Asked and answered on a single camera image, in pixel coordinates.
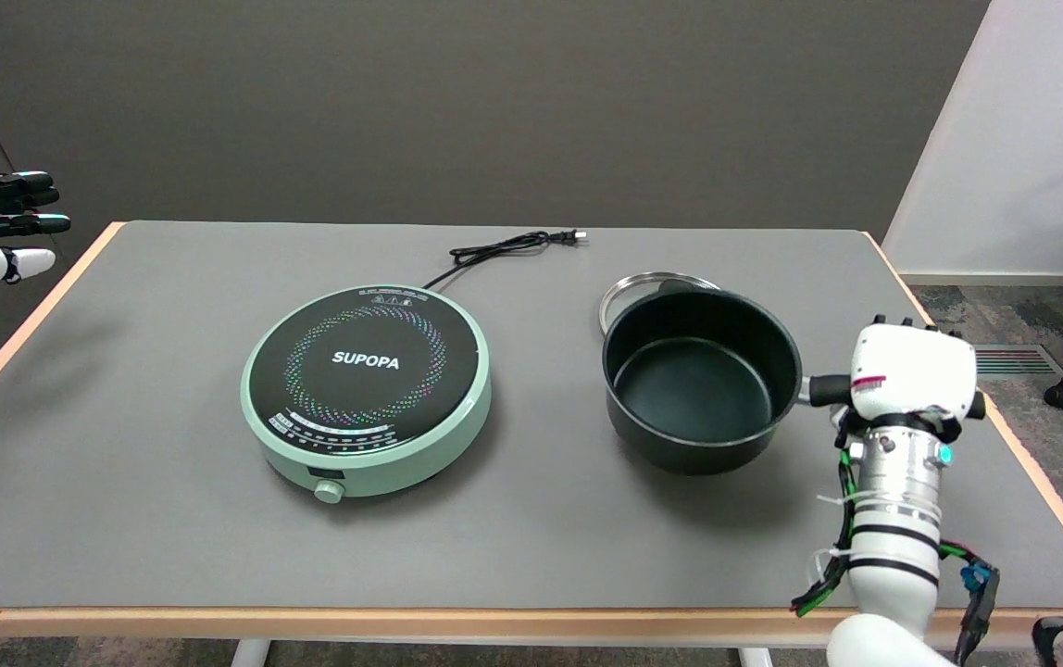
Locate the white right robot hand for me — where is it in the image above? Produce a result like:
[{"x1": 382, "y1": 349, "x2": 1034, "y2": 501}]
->
[{"x1": 832, "y1": 315, "x2": 987, "y2": 442}]

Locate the black soup pot with handle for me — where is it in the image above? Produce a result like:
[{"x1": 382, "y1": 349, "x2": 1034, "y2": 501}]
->
[{"x1": 602, "y1": 287, "x2": 987, "y2": 476}]

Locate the glass pot lid black knob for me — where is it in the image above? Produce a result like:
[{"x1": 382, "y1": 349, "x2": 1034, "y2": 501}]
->
[{"x1": 598, "y1": 271, "x2": 722, "y2": 334}]

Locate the floor vent grille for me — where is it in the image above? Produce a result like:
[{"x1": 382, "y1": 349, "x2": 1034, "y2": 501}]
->
[{"x1": 974, "y1": 345, "x2": 1063, "y2": 376}]

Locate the grey table mat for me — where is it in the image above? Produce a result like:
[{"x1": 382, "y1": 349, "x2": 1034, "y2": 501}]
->
[{"x1": 0, "y1": 220, "x2": 1063, "y2": 610}]

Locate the mint green induction cooker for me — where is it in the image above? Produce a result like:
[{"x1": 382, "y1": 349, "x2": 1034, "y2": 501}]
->
[{"x1": 240, "y1": 284, "x2": 493, "y2": 506}]

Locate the black power cord with plug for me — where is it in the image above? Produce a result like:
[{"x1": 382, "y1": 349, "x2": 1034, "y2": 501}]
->
[{"x1": 422, "y1": 230, "x2": 588, "y2": 292}]

